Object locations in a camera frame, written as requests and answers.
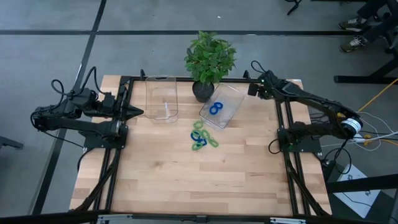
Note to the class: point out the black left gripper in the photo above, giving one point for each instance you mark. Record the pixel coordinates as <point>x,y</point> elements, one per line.
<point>113,104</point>

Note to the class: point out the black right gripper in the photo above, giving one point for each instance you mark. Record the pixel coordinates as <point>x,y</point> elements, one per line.
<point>270,87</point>

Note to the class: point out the clear plastic container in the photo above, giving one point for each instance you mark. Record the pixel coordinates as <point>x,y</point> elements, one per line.
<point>231,102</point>
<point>161,93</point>

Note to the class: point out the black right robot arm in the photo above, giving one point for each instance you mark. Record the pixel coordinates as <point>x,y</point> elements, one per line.
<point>314,102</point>

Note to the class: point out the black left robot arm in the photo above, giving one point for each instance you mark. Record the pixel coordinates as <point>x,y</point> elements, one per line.
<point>77,126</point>

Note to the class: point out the green potted plant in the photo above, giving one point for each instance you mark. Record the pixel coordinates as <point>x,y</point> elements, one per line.
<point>210,59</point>

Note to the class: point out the black chair base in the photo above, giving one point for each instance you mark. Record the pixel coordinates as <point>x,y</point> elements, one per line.
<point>293,7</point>

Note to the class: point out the white power strip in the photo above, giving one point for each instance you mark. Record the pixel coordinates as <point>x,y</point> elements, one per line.
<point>359,138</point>

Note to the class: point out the person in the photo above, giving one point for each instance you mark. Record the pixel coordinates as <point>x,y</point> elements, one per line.
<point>354,21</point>

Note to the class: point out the black chair leg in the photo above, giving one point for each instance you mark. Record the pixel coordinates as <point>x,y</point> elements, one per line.
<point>9,142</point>

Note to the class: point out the black metal beam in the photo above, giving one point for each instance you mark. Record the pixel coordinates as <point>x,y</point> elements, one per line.
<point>360,183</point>

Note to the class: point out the white cardboard box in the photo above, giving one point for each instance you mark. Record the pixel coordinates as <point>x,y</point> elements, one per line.
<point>357,199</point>

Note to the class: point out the black aluminium rig frame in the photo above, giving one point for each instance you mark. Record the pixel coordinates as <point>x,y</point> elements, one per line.
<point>231,80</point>

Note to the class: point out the black desk frame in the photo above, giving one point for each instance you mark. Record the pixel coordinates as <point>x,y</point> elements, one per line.
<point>357,79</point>

